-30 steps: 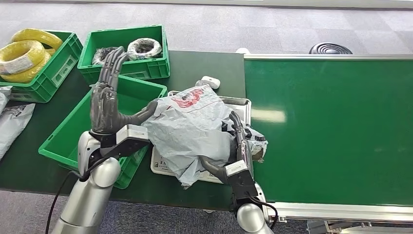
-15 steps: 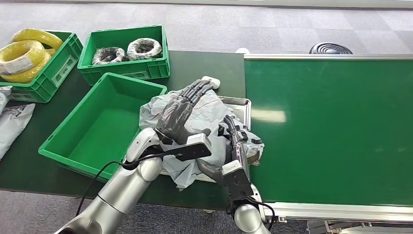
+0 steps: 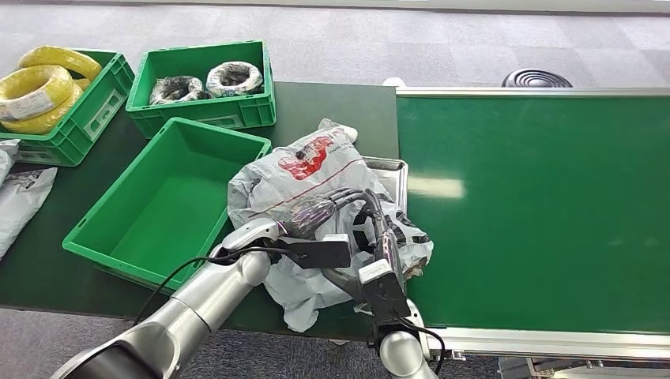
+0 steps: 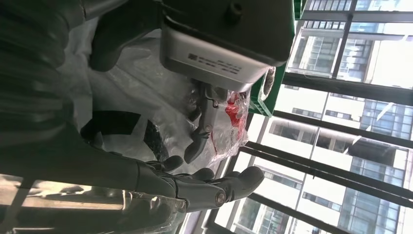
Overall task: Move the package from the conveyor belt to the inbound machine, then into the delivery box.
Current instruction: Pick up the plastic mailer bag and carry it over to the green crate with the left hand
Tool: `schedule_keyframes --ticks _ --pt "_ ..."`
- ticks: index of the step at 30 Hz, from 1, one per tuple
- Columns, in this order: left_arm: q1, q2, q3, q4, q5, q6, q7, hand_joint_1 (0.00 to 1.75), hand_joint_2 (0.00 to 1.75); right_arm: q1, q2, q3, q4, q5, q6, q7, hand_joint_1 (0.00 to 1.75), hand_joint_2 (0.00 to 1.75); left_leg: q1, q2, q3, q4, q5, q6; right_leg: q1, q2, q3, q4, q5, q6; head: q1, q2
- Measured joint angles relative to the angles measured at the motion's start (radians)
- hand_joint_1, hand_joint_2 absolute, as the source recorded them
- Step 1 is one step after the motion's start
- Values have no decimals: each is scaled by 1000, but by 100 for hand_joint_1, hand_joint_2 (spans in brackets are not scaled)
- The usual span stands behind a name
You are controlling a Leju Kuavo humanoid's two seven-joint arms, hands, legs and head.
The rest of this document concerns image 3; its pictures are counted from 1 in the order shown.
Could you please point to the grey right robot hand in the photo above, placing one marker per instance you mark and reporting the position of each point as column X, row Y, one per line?
column 387, row 246

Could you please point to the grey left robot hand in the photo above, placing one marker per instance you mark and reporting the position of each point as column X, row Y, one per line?
column 314, row 214

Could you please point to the grey plastic courier package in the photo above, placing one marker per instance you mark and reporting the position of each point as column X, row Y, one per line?
column 293, row 178

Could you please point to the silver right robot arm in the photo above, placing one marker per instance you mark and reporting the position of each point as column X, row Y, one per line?
column 398, row 355

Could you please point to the green conveyor belt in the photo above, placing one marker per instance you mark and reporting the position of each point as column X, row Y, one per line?
column 523, row 219

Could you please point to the electronic weighing scale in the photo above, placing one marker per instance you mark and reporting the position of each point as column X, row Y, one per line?
column 392, row 178

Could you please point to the empty green plastic crate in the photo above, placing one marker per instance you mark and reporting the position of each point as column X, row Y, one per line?
column 167, row 219

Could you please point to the green crate with black coils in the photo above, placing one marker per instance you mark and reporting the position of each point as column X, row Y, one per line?
column 209, row 111

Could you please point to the white round knob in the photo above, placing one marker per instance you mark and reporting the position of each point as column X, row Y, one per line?
column 393, row 82

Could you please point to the black ribbed round object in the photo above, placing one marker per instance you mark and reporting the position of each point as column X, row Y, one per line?
column 535, row 80

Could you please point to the green crate with yellow coils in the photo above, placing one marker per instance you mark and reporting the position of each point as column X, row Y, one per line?
column 98, row 109

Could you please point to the large grey mailer bag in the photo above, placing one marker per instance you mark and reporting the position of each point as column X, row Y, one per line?
column 22, row 209

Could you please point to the small grey mailer bag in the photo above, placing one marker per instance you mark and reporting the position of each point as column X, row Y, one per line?
column 5, row 158

